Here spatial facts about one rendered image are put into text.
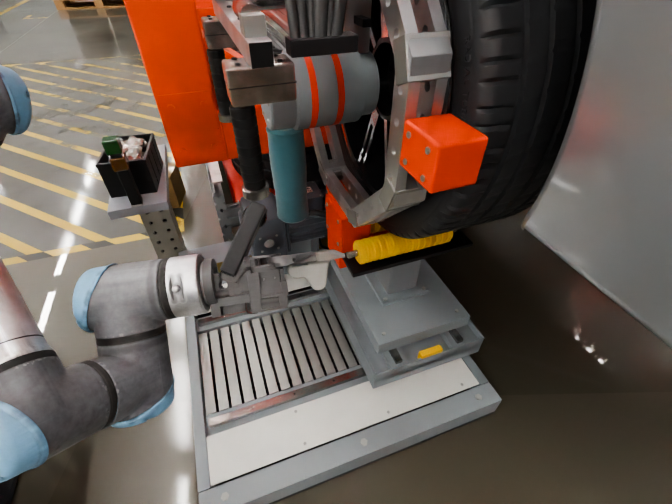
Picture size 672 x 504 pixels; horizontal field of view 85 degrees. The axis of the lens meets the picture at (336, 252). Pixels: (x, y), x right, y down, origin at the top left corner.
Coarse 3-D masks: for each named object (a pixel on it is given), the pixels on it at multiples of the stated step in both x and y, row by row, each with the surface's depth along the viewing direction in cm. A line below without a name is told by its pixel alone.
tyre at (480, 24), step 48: (480, 0) 44; (528, 0) 44; (576, 0) 47; (480, 48) 45; (528, 48) 46; (576, 48) 49; (480, 96) 48; (528, 96) 49; (576, 96) 51; (528, 144) 54; (480, 192) 58; (528, 192) 63
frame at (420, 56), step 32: (384, 0) 48; (416, 0) 49; (416, 32) 46; (448, 32) 47; (416, 64) 46; (448, 64) 48; (416, 96) 49; (320, 160) 95; (352, 192) 90; (384, 192) 61; (416, 192) 60; (352, 224) 81
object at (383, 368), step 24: (336, 288) 127; (360, 336) 112; (432, 336) 112; (456, 336) 108; (480, 336) 110; (360, 360) 111; (384, 360) 105; (408, 360) 106; (432, 360) 107; (384, 384) 106
